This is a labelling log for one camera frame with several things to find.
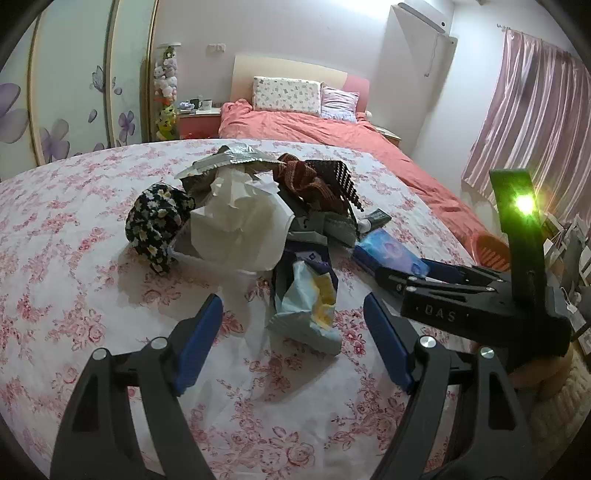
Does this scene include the silver foil packet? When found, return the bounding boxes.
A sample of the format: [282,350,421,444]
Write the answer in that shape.
[175,144,287,195]

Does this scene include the small bedside table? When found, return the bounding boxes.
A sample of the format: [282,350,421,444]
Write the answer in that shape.
[369,124,402,148]

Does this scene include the orange plastic basket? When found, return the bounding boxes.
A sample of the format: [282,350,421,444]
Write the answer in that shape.
[470,232,513,273]

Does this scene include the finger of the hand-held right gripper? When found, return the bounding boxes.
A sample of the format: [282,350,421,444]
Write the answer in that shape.
[421,258,511,284]
[375,265,509,296]

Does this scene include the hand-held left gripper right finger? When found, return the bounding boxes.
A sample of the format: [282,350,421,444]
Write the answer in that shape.
[363,292,539,480]

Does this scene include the cream and pink headboard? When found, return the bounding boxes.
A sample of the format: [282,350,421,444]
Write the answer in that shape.
[229,55,371,115]

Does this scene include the pink striped pillow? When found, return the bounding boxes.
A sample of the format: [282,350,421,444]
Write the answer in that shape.
[320,86,360,122]

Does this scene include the cluttered white shelf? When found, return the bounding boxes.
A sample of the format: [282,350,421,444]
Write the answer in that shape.
[542,215,591,344]

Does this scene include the column of plush toys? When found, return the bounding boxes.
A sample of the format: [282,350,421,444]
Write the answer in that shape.
[154,42,182,140]

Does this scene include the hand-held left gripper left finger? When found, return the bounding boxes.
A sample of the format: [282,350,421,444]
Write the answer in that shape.
[50,293,225,480]

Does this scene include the brown knit cloth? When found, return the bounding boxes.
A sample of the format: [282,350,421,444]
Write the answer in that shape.
[271,153,349,215]

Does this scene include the pink curtain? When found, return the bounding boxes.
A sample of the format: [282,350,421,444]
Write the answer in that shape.
[462,28,591,219]

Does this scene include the blue tissue packet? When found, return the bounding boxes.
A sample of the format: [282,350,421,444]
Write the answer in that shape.
[353,230,430,278]

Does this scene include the black plastic mesh tray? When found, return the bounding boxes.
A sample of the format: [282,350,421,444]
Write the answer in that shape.
[305,159,365,241]

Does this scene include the dark purple packet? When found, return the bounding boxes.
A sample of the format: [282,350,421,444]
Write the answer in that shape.
[272,240,338,315]

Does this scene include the pink floral tablecloth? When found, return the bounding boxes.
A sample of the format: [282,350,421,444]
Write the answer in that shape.
[0,138,509,480]

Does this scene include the coral nightstand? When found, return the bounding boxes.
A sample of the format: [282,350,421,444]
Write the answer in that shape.
[178,107,222,140]

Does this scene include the white plastic bag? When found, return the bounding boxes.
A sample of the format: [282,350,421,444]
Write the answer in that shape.
[190,168,294,274]

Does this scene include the flower printed sliding wardrobe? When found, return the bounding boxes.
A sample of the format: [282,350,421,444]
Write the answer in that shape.
[0,0,160,182]

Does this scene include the light blue yellow snack bag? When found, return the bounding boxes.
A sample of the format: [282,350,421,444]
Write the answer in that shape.
[267,261,343,356]

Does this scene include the bed with coral duvet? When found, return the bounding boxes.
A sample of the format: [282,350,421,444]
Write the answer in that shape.
[218,102,492,243]

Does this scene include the person's right hand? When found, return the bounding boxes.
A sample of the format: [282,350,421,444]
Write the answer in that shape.
[508,344,575,401]

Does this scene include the grey packet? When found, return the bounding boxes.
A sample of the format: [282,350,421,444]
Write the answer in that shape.
[286,210,358,245]

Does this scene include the person's right forearm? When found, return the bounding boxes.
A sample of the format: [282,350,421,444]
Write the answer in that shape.
[526,353,591,464]

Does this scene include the white floral pillow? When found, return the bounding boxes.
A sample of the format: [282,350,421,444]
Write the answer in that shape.
[252,76,324,114]

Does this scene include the black floral cloth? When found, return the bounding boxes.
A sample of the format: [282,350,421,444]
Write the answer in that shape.
[126,183,197,274]

